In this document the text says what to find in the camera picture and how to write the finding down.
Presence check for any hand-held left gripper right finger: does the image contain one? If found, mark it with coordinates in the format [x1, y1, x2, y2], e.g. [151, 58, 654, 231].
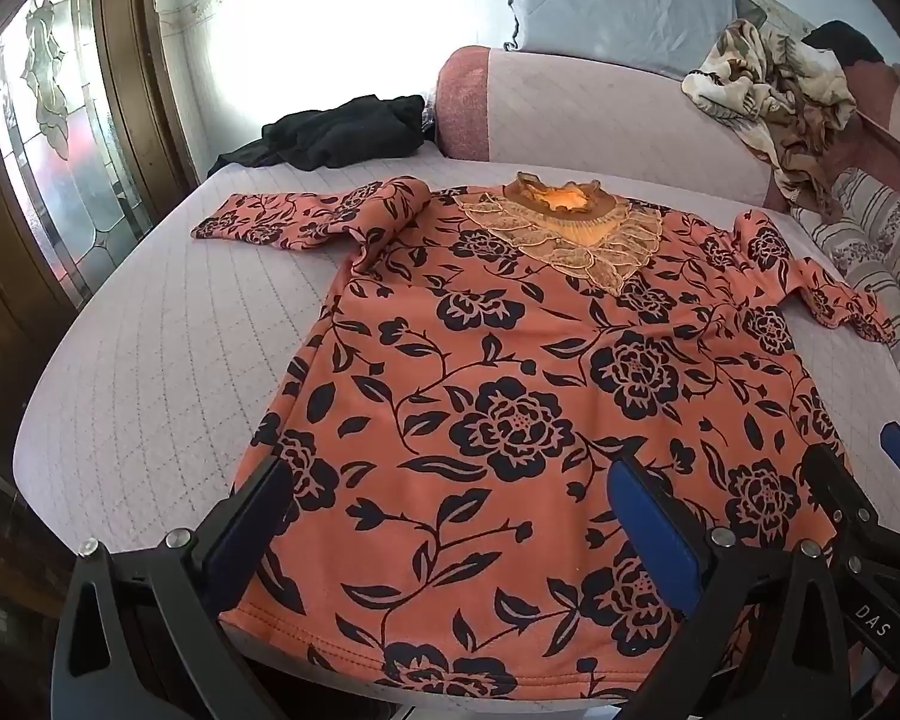
[606, 456, 882, 720]

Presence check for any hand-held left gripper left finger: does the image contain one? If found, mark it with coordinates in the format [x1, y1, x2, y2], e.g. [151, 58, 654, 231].
[51, 454, 301, 720]

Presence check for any orange floral shirt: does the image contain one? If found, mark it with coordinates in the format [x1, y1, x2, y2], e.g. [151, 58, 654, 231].
[190, 171, 895, 700]

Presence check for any quilted lilac bed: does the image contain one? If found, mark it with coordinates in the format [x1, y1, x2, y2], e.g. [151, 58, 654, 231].
[11, 139, 900, 717]

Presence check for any dusty red blanket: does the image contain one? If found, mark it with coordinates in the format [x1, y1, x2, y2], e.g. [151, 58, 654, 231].
[844, 56, 900, 173]

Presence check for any black garment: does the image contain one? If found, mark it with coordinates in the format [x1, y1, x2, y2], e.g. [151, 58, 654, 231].
[208, 94, 427, 179]

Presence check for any beige floral cloth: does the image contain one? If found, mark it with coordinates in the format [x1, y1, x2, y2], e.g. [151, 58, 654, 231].
[681, 17, 860, 222]

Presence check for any stained glass door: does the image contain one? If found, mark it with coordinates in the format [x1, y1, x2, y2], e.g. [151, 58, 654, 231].
[0, 0, 158, 301]

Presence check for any dark cloth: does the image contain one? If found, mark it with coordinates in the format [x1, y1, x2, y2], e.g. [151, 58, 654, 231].
[802, 19, 890, 65]

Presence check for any pink quilted bolster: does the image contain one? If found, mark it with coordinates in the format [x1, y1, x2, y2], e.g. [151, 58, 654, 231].
[435, 45, 796, 211]

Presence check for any grey-blue pillow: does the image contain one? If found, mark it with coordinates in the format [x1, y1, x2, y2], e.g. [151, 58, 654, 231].
[499, 0, 766, 83]

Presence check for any wooden door frame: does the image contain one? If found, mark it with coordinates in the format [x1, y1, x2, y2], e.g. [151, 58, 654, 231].
[71, 0, 200, 196]

